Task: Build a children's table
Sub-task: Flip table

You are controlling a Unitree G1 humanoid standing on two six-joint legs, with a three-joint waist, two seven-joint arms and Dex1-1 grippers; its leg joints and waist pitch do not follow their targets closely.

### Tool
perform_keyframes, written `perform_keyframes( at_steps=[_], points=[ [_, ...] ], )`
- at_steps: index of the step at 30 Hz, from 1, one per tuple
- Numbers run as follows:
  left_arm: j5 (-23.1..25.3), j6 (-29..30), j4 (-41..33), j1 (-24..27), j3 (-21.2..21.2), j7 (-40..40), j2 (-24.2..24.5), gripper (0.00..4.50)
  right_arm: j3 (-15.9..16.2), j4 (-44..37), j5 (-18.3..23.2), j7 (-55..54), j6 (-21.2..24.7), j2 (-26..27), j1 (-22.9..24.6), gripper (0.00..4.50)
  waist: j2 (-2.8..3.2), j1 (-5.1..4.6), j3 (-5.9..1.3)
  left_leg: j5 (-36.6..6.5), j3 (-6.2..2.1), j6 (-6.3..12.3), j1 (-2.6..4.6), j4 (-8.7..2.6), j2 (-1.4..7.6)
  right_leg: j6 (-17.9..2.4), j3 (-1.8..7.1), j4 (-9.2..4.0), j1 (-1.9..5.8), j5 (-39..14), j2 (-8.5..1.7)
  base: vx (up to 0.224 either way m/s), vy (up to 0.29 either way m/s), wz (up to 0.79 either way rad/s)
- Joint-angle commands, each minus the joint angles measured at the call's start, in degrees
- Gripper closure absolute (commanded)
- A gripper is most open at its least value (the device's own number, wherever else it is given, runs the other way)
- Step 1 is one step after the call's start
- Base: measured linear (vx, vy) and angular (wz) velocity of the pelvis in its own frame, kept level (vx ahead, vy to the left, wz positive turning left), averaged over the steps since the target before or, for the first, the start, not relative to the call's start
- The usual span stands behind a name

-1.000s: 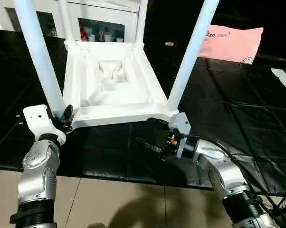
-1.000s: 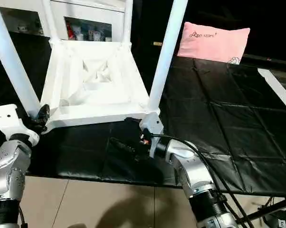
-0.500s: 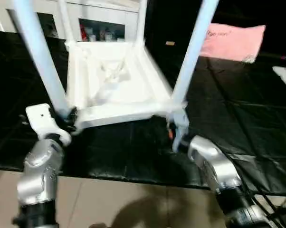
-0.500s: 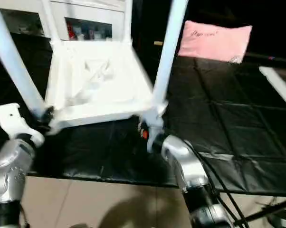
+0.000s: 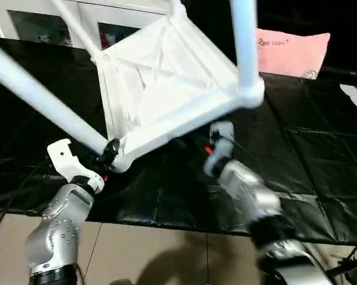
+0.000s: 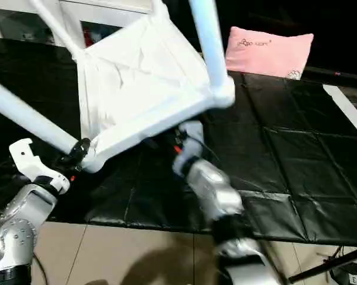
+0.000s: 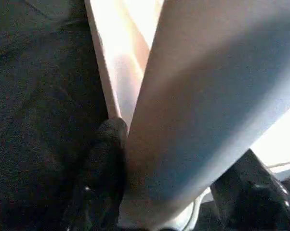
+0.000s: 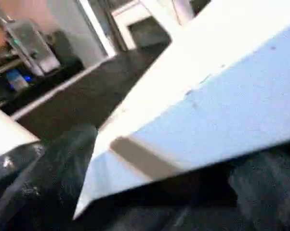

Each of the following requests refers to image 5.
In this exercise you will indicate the white plastic table top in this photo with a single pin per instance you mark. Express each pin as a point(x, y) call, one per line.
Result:
point(166, 77)

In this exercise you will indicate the white plastic table leg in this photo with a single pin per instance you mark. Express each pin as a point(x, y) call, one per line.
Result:
point(175, 5)
point(77, 27)
point(245, 47)
point(42, 89)

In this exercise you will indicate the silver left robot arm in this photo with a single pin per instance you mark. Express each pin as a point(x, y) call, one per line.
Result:
point(60, 231)

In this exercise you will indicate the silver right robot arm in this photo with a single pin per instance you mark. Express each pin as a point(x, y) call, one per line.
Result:
point(249, 190)

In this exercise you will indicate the black work mat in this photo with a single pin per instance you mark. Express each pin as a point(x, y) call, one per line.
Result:
point(297, 148)

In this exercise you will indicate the red bottle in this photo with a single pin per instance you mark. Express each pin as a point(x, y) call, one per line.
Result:
point(109, 38)

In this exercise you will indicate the pink pillow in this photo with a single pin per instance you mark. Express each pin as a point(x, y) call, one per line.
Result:
point(291, 52)

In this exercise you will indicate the white glass-door cabinet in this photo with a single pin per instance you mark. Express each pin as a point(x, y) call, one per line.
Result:
point(36, 24)

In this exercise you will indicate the white flat board strip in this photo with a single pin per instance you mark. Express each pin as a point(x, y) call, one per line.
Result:
point(356, 98)

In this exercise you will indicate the black cabinet with gold label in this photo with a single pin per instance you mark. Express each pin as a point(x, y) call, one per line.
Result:
point(297, 15)

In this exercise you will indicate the black tripod stand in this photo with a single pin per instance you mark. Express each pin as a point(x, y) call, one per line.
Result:
point(350, 267)

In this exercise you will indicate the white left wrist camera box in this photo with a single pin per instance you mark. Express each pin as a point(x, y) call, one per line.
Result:
point(69, 160)

